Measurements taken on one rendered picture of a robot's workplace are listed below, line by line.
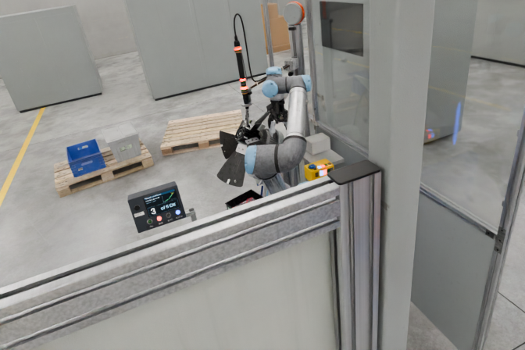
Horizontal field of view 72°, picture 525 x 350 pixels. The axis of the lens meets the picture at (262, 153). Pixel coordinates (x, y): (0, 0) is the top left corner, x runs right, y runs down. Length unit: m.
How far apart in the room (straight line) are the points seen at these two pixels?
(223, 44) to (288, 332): 7.53
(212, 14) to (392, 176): 7.47
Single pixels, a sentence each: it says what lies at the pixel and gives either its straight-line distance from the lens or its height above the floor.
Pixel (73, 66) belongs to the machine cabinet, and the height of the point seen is 0.76.
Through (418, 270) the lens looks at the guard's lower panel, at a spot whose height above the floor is 0.38.
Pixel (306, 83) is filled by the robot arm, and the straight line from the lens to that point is 1.64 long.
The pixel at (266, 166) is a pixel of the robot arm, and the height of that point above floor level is 1.53.
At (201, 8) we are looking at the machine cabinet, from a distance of 7.78.
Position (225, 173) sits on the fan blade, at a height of 0.99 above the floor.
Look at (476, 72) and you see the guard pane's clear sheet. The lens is 1.83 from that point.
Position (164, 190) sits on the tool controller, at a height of 1.25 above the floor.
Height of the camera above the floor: 2.23
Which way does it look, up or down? 27 degrees down
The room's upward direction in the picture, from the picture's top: 8 degrees counter-clockwise
